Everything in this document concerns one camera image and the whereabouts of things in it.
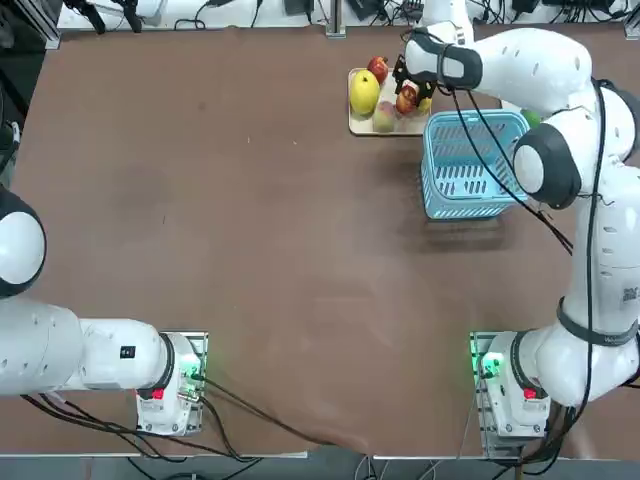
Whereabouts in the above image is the red apple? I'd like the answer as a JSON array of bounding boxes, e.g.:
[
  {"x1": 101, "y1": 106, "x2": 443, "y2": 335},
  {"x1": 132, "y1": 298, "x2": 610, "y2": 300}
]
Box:
[{"x1": 395, "y1": 83, "x2": 421, "y2": 116}]

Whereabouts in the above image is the light blue plastic basket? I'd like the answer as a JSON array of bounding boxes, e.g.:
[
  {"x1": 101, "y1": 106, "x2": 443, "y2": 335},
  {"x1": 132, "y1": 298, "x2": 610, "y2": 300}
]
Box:
[{"x1": 421, "y1": 110, "x2": 530, "y2": 222}]

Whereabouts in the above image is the red pomegranate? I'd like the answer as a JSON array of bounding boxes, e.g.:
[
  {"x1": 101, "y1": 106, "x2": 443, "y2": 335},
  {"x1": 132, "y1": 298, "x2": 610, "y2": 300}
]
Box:
[{"x1": 367, "y1": 55, "x2": 391, "y2": 85}]

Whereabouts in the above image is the large yellow-green fruit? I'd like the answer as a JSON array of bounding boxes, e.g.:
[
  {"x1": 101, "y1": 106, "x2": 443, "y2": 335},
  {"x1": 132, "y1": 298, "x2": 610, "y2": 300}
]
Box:
[{"x1": 348, "y1": 69, "x2": 382, "y2": 118}]

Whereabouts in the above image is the pink peach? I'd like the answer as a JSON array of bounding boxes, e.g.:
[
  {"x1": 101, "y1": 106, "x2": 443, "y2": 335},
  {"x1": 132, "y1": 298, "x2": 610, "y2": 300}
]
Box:
[{"x1": 373, "y1": 100, "x2": 397, "y2": 134}]

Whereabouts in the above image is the black ribbed power adapter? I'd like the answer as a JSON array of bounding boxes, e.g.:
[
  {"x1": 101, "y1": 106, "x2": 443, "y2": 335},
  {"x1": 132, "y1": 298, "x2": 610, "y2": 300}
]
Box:
[{"x1": 346, "y1": 0, "x2": 386, "y2": 22}]

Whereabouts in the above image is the dark grey box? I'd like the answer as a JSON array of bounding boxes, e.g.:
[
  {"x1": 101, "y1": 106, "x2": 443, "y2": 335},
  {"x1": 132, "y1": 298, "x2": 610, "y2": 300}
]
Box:
[{"x1": 542, "y1": 0, "x2": 616, "y2": 9}]

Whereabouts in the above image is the white box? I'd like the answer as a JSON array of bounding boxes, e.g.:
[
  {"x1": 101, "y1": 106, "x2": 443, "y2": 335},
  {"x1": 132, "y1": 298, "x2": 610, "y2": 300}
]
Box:
[{"x1": 134, "y1": 0, "x2": 169, "y2": 19}]

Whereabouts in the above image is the black tripod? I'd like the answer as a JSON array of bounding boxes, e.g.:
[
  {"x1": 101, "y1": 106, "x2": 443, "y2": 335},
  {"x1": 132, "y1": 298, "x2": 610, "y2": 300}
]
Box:
[{"x1": 62, "y1": 0, "x2": 146, "y2": 35}]

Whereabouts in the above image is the aluminium frame post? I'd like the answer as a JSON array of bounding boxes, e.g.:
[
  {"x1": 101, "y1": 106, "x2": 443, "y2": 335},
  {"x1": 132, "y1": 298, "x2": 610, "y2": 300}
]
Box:
[{"x1": 325, "y1": 0, "x2": 347, "y2": 39}]

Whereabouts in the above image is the aluminium corner post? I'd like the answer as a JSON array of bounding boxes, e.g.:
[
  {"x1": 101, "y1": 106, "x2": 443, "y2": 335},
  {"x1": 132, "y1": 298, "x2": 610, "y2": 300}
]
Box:
[
  {"x1": 9, "y1": 0, "x2": 63, "y2": 50},
  {"x1": 623, "y1": 0, "x2": 640, "y2": 39}
]

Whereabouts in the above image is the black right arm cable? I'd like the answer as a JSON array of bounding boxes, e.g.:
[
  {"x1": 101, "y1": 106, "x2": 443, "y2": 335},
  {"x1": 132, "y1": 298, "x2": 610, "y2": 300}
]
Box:
[{"x1": 434, "y1": 79, "x2": 609, "y2": 416}]

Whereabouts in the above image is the black table cable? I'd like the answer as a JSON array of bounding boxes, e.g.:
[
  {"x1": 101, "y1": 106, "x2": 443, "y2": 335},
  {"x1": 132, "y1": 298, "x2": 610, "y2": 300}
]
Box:
[{"x1": 199, "y1": 377, "x2": 346, "y2": 447}]

